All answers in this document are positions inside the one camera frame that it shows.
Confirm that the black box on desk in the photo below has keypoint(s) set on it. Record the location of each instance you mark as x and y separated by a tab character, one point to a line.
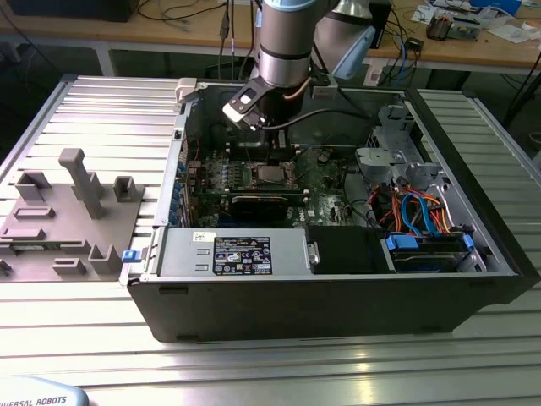
72	10

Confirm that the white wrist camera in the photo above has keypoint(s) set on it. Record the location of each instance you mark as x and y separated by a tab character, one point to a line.
236	110

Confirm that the black PC case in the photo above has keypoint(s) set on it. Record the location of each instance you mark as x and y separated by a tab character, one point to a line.
296	308

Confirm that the grey parts rack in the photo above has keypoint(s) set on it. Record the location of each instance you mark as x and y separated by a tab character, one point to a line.
63	228

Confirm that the small black adapter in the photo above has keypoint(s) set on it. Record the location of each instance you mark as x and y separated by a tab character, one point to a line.
414	44

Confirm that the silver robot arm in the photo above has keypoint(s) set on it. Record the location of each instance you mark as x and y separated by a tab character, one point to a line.
285	63

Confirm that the pale grey case latch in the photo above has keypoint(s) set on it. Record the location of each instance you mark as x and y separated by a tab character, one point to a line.
186	89

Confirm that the round coin cell battery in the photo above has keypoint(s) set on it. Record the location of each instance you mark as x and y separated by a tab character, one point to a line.
323	157

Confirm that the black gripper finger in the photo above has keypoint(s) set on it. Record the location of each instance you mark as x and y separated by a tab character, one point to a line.
281	148

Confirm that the silver topped CPU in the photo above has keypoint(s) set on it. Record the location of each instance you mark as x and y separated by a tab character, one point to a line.
271	174

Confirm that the black RAM slot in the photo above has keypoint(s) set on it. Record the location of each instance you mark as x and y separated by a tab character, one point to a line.
270	193
257	157
257	149

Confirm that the white paper tag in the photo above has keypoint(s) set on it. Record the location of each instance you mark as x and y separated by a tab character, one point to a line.
374	76

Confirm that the grey electronic device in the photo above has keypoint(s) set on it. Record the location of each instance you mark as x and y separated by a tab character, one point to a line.
465	29

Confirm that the grey power supply unit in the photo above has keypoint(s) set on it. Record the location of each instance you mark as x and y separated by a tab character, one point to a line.
181	254

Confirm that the white papers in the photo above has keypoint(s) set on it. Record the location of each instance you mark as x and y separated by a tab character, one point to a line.
513	33

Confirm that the blue expansion slot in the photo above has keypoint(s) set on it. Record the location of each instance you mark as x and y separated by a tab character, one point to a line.
226	221

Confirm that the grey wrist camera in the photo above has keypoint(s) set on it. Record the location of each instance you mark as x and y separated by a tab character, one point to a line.
323	91

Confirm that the black graphics card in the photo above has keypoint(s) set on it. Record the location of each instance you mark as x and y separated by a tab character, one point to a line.
258	208

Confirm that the silver metal drive cage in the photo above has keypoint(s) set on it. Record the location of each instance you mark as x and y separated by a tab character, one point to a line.
376	158

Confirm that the blue cardboard box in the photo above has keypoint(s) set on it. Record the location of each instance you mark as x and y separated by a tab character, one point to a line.
498	4

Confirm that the black plastic shroud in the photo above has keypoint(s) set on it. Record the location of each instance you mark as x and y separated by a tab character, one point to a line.
342	249

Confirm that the CPU socket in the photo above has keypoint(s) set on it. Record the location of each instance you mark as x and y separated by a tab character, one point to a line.
253	182

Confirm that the hard disk in blue carrier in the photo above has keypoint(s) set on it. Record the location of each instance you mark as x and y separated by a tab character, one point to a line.
422	258

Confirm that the tall black box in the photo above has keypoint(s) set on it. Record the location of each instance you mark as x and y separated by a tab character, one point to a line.
382	17

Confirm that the green motherboard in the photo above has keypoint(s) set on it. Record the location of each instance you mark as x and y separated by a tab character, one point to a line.
325	203

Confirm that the metal CPU cooler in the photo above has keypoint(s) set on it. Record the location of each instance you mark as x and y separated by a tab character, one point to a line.
439	27

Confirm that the blue release latch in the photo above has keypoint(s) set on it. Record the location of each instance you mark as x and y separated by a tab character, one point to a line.
129	256

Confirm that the wooden desk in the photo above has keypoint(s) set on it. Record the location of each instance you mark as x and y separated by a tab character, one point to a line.
169	31

